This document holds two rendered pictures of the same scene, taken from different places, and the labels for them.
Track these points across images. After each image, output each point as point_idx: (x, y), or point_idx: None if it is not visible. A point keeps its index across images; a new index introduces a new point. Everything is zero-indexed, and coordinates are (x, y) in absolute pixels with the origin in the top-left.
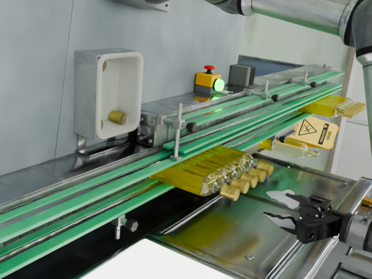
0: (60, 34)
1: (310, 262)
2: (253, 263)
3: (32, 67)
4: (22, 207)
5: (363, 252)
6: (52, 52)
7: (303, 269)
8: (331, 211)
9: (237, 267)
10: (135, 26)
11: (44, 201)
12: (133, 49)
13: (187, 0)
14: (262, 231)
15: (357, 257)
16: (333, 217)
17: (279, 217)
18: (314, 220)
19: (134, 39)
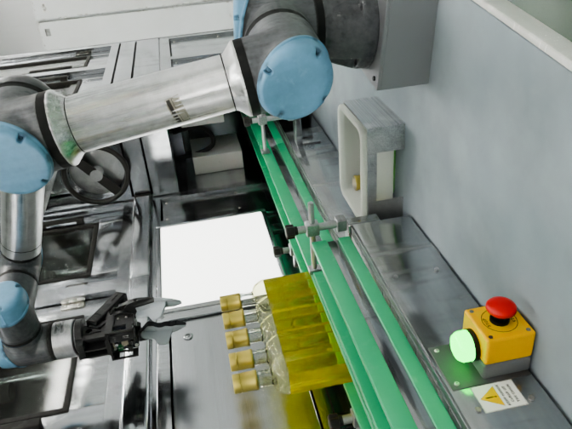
0: None
1: (128, 376)
2: (179, 333)
3: (359, 93)
4: (296, 172)
5: None
6: (367, 87)
7: (130, 362)
8: (101, 333)
9: (185, 315)
10: (420, 105)
11: (297, 180)
12: (417, 138)
13: (501, 111)
14: (205, 380)
15: None
16: (94, 317)
17: (163, 323)
18: (112, 302)
19: (419, 124)
